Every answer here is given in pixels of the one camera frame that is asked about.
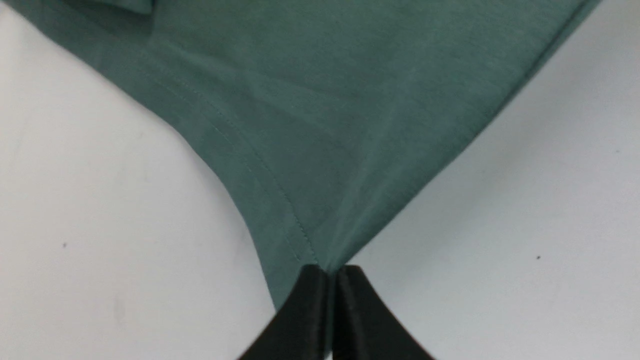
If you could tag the green long-sleeve top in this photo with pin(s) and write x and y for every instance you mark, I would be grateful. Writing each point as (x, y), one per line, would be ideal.
(322, 118)

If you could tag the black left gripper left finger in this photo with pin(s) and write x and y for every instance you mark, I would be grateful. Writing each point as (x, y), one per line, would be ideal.
(298, 329)

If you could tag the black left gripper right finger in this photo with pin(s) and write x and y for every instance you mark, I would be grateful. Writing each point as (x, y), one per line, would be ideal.
(364, 328)

